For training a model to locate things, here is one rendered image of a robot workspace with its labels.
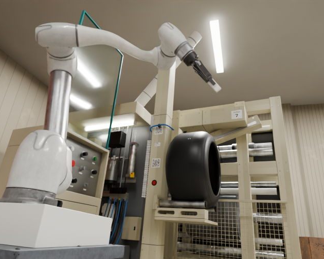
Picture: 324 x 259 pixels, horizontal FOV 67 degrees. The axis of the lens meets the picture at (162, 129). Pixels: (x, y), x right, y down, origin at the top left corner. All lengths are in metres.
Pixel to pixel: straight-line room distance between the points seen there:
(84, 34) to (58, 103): 0.34
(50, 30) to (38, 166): 0.63
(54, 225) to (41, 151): 0.28
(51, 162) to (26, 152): 0.08
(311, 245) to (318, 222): 1.53
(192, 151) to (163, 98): 0.72
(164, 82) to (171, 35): 1.06
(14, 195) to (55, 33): 0.71
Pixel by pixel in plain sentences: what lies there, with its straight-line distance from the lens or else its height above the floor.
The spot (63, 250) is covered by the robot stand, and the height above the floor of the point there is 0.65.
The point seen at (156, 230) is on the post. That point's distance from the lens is 1.91.
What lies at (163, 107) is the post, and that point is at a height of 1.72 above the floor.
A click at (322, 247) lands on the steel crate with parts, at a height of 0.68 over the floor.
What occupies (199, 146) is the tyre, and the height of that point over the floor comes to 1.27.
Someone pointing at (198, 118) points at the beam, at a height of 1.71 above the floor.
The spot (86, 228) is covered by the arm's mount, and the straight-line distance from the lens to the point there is 0.83.
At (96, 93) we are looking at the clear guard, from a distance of 1.99.
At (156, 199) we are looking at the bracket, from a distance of 1.80.
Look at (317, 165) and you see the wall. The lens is 6.03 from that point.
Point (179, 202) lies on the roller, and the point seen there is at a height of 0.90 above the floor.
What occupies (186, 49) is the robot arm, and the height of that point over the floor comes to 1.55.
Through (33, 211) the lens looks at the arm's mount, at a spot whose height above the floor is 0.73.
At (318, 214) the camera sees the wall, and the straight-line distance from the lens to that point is 5.83.
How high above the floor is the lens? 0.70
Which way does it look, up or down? 23 degrees up
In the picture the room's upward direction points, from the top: 5 degrees clockwise
